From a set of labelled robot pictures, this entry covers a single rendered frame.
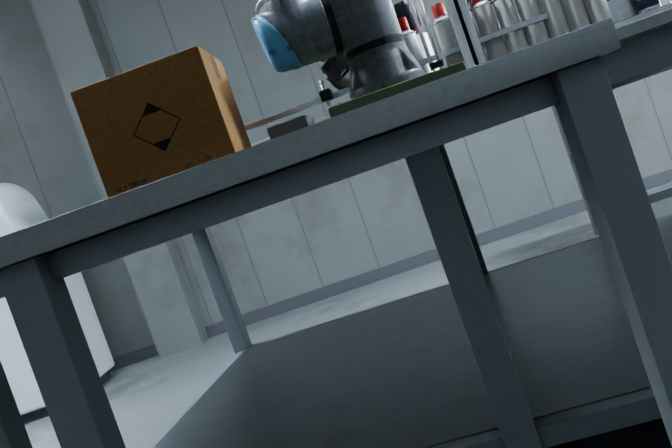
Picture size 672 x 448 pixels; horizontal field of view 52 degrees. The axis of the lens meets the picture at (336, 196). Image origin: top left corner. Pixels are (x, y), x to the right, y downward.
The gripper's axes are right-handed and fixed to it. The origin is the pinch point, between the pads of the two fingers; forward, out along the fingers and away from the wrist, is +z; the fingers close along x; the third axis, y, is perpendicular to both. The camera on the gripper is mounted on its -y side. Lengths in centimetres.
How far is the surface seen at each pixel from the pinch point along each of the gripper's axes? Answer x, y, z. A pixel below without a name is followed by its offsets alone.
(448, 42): -22.9, -1.9, 7.9
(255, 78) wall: 48, 264, -97
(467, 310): 16, -62, 46
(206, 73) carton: 18.2, -38.7, -24.5
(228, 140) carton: 26.0, -38.8, -11.6
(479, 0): -35.7, -1.2, 7.0
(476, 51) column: -24.0, -16.3, 15.5
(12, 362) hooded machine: 249, 163, -77
